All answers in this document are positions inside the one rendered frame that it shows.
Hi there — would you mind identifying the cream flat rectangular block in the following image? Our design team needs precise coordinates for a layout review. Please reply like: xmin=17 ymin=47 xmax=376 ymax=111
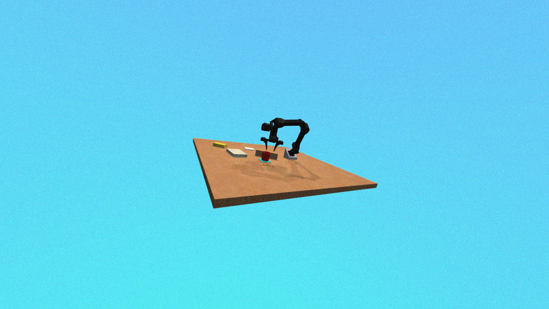
xmin=226 ymin=148 xmax=247 ymax=158

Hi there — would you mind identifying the red cup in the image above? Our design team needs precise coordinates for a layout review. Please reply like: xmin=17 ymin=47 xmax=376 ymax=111
xmin=262 ymin=151 xmax=271 ymax=161

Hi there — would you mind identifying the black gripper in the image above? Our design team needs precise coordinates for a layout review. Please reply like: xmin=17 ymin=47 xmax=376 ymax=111
xmin=260 ymin=132 xmax=283 ymax=151

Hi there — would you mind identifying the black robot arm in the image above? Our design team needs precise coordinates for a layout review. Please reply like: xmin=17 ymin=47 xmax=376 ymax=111
xmin=261 ymin=118 xmax=310 ymax=156

